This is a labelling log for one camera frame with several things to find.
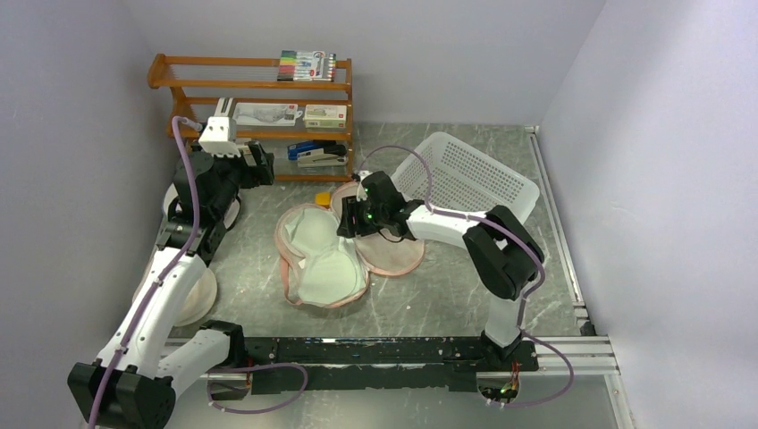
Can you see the white cylindrical mesh laundry bag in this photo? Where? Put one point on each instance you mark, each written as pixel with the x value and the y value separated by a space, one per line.
pixel 171 206

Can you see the green white small box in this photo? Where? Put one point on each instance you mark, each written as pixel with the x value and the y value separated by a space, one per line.
pixel 325 116

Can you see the wooden three-tier shelf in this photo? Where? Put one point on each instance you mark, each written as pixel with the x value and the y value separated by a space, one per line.
pixel 197 82

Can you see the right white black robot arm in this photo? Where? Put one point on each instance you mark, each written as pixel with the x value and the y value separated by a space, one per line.
pixel 507 259

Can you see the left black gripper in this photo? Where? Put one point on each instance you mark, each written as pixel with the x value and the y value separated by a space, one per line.
pixel 253 175

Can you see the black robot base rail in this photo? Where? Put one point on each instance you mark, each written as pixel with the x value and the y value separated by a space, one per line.
pixel 454 363

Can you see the white padded bra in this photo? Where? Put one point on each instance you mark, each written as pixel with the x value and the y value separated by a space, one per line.
pixel 318 267

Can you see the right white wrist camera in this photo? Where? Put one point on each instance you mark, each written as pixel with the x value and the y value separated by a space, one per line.
pixel 359 177

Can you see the small yellow block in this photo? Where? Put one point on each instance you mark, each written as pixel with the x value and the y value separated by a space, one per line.
pixel 323 199

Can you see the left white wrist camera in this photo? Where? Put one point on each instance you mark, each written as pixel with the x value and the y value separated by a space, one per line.
pixel 219 137

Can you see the coloured marker pen set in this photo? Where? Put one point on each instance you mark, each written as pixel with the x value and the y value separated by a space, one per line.
pixel 306 66

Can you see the blue stapler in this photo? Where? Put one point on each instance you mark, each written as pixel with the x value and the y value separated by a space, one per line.
pixel 330 147

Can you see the white perforated plastic basket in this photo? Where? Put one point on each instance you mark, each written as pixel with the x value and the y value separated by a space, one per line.
pixel 449 173

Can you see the grey black stapler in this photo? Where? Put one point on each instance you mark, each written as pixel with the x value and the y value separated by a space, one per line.
pixel 322 157

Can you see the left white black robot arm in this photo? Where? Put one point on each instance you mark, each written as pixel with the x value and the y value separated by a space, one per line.
pixel 129 384

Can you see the floral pink mesh laundry bag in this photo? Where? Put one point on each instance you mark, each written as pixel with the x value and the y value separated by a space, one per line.
pixel 376 253

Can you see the white flat packaged item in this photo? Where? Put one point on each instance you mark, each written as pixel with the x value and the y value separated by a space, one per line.
pixel 266 114

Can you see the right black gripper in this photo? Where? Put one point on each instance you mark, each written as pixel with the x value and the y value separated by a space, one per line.
pixel 351 224

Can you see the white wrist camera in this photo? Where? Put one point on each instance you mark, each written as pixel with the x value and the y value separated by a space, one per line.
pixel 219 137
pixel 359 177

